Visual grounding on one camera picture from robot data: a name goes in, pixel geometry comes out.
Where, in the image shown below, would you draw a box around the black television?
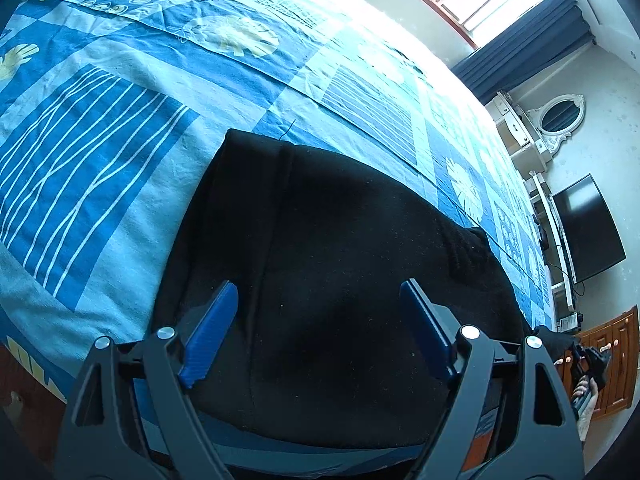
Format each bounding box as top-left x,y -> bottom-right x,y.
551,174 -> 627,284

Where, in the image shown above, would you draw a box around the person's right hand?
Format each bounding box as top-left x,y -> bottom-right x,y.
573,377 -> 600,411

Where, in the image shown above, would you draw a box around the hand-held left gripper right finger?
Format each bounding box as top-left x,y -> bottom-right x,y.
399,278 -> 586,480

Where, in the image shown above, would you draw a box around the blue patterned bedsheet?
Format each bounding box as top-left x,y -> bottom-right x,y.
0,0 -> 561,466

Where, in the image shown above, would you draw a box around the oval mirror white frame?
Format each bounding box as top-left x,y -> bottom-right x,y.
537,94 -> 586,152

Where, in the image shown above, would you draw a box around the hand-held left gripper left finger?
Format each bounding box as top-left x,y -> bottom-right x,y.
54,280 -> 240,480

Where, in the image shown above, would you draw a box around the black pants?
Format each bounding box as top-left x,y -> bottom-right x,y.
150,129 -> 576,453

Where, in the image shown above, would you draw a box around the wooden bed frame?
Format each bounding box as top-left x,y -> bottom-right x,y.
0,345 -> 68,466

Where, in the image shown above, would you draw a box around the wooden cabinet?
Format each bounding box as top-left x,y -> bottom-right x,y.
555,305 -> 640,418

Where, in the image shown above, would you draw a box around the white dressing table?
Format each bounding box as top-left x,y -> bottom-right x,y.
484,91 -> 553,173

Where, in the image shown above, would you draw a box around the white television stand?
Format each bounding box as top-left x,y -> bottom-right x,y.
527,170 -> 582,332

